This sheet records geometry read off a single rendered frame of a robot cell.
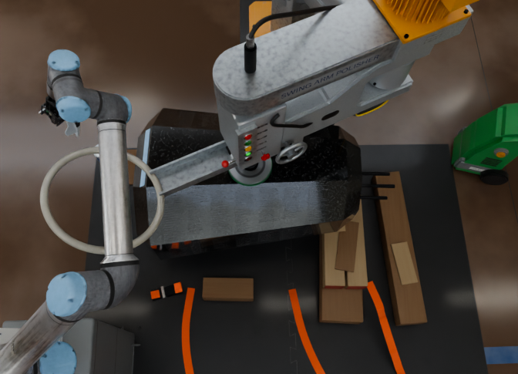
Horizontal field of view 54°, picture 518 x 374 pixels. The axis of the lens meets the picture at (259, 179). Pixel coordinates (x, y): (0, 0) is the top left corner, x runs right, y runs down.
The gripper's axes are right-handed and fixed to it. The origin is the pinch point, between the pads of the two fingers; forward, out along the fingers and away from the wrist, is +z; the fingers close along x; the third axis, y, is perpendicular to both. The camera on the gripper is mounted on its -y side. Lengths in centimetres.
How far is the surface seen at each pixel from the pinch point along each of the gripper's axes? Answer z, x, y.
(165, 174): 29, 34, -27
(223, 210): 54, 63, -47
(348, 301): 89, 151, -72
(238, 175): 35, 59, -56
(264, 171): 30, 67, -64
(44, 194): 27.8, 6.1, 14.4
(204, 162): 22, 44, -41
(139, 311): 145, 58, -11
